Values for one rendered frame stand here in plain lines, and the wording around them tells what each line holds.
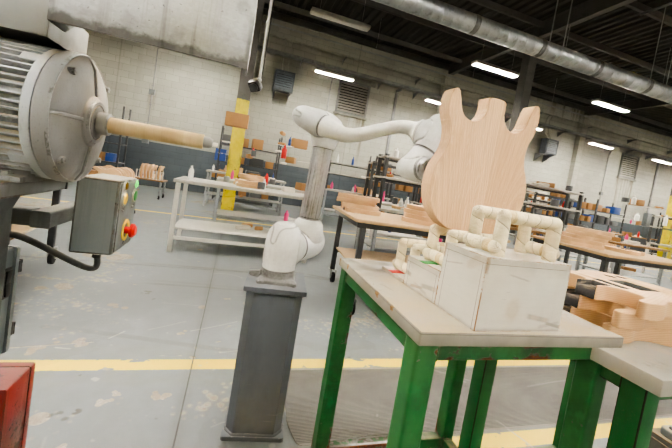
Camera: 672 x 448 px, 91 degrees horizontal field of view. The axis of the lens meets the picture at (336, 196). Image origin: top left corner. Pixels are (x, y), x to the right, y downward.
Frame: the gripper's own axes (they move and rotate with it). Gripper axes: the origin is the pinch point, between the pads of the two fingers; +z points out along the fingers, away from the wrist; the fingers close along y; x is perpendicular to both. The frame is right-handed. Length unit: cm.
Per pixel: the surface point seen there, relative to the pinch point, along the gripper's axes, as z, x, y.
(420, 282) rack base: 3.7, -34.0, 13.9
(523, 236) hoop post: 16.0, -15.5, -6.7
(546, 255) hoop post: 23.6, -18.5, -6.4
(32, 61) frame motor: 10, 2, 104
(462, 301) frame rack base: 20.9, -32.2, 14.0
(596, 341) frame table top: 29, -38, -23
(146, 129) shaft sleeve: 4, -5, 87
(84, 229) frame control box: -17, -32, 102
